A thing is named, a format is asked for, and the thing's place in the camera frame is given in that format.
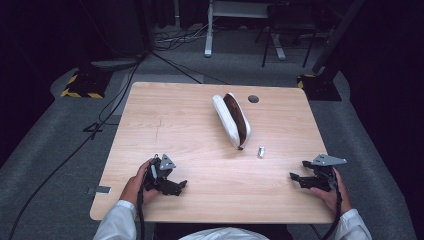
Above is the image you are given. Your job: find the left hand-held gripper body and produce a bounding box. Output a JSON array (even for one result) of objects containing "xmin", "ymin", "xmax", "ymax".
[{"xmin": 143, "ymin": 153, "xmax": 177, "ymax": 194}]

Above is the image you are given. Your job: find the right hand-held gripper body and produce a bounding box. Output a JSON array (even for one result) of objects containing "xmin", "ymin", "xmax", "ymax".
[{"xmin": 311, "ymin": 153, "xmax": 348, "ymax": 193}]

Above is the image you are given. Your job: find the white pencil case brown lining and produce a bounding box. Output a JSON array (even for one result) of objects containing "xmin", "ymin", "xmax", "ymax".
[{"xmin": 212, "ymin": 92, "xmax": 252, "ymax": 151}]

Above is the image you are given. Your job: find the person's right hand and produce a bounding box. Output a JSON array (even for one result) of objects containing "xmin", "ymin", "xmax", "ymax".
[{"xmin": 309, "ymin": 167, "xmax": 353, "ymax": 217}]

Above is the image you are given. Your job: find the person's left hand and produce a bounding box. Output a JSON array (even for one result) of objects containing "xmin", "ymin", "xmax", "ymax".
[{"xmin": 119, "ymin": 159, "xmax": 160, "ymax": 208}]

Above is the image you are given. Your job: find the grey tape strip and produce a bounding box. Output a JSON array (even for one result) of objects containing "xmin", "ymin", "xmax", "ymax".
[{"xmin": 86, "ymin": 185, "xmax": 112, "ymax": 196}]

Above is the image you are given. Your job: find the person's torso white clothing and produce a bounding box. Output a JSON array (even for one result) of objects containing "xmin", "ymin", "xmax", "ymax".
[{"xmin": 179, "ymin": 227, "xmax": 271, "ymax": 240}]

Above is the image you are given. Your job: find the black yellow striped stand base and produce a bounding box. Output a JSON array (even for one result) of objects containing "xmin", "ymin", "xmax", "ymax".
[
  {"xmin": 60, "ymin": 68, "xmax": 114, "ymax": 100},
  {"xmin": 296, "ymin": 72, "xmax": 343, "ymax": 102}
]

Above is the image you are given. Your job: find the black chair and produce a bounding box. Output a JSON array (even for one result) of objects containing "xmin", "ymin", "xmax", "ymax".
[{"xmin": 254, "ymin": 1, "xmax": 319, "ymax": 69}]

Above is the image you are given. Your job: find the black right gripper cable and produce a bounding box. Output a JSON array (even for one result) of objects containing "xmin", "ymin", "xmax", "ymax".
[{"xmin": 320, "ymin": 173, "xmax": 344, "ymax": 240}]

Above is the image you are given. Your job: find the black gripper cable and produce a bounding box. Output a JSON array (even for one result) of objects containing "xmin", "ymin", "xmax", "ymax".
[
  {"xmin": 320, "ymin": 173, "xmax": 344, "ymax": 240},
  {"xmin": 136, "ymin": 171, "xmax": 148, "ymax": 240}
]

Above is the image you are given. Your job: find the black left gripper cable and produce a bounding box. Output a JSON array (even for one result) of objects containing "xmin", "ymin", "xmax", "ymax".
[{"xmin": 136, "ymin": 171, "xmax": 148, "ymax": 240}]

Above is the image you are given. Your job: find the long black floor cable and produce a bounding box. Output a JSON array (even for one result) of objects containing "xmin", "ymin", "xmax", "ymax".
[{"xmin": 8, "ymin": 53, "xmax": 148, "ymax": 240}]

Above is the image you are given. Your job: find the bundle of floor cables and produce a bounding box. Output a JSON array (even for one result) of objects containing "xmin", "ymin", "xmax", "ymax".
[{"xmin": 151, "ymin": 23, "xmax": 214, "ymax": 53}]

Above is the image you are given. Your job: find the white desk frame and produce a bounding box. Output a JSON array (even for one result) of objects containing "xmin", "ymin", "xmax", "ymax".
[{"xmin": 203, "ymin": 0, "xmax": 288, "ymax": 62}]

